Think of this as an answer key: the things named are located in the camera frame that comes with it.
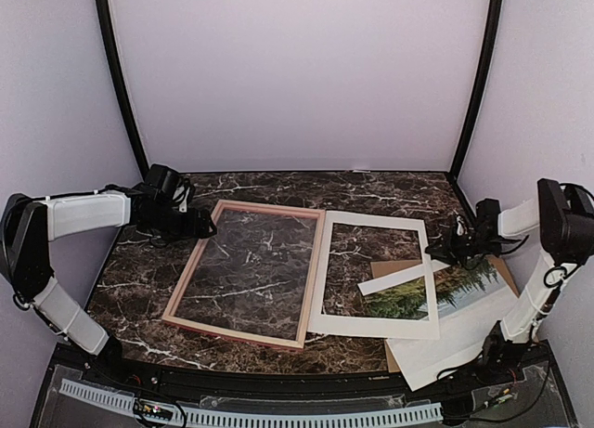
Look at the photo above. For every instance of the black left corner post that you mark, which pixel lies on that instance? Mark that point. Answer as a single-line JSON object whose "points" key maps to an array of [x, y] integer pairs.
{"points": [[119, 85]]}

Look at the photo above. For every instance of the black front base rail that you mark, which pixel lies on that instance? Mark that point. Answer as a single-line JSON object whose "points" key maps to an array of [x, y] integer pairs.
{"points": [[532, 394]]}

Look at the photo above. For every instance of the clear acrylic sheet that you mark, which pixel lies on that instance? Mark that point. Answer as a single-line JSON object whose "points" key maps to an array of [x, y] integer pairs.
{"points": [[250, 270]]}

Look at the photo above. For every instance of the grey slotted cable duct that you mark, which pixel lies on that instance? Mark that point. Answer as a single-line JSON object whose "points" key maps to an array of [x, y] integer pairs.
{"points": [[235, 412]]}

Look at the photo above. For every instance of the landscape photo print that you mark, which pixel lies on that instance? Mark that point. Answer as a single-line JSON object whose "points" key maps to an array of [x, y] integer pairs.
{"points": [[470, 302]]}

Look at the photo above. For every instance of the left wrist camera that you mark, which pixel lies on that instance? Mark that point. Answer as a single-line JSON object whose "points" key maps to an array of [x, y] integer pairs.
{"points": [[183, 195]]}

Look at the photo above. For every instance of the black corner post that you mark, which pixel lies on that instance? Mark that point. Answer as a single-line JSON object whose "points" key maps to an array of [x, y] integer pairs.
{"points": [[119, 85], [478, 87]]}

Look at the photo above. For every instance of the small circuit board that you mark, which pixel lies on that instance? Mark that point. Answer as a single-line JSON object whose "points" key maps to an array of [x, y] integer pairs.
{"points": [[147, 410]]}

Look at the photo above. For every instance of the brown cardboard backing board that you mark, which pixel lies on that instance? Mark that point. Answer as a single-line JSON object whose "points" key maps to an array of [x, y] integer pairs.
{"points": [[383, 268]]}

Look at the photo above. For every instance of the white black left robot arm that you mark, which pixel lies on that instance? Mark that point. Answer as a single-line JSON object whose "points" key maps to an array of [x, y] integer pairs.
{"points": [[160, 204]]}

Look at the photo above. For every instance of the white mat board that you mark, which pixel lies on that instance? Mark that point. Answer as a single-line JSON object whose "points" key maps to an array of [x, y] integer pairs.
{"points": [[384, 328]]}

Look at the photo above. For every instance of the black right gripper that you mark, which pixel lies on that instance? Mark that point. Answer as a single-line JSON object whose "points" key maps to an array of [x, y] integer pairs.
{"points": [[448, 249]]}

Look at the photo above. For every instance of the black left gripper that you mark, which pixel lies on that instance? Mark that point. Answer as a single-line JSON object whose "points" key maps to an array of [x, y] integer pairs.
{"points": [[191, 231]]}

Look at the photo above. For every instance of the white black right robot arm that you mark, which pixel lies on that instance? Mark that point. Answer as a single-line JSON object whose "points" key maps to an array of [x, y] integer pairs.
{"points": [[561, 213]]}

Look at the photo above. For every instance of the black right corner post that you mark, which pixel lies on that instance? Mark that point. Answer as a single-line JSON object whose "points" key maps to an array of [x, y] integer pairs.
{"points": [[478, 87]]}

